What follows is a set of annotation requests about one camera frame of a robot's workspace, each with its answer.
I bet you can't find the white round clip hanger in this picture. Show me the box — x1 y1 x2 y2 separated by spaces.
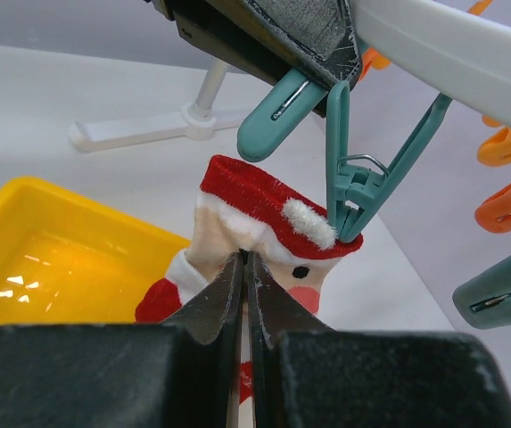
351 1 511 127

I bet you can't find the white drying rack stand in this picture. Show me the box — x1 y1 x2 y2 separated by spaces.
67 59 249 152

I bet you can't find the red santa sock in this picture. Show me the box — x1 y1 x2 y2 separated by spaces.
135 155 363 427

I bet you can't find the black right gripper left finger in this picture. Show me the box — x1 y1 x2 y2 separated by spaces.
0 254 243 427

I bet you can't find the teal clothespin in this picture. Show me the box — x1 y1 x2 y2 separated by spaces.
237 69 327 162
452 255 511 330
326 82 452 243

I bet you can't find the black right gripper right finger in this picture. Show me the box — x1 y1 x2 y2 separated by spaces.
243 252 511 427

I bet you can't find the yellow plastic bin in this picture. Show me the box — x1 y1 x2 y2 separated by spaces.
0 177 189 325

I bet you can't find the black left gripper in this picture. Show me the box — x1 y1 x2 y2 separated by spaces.
151 0 362 89

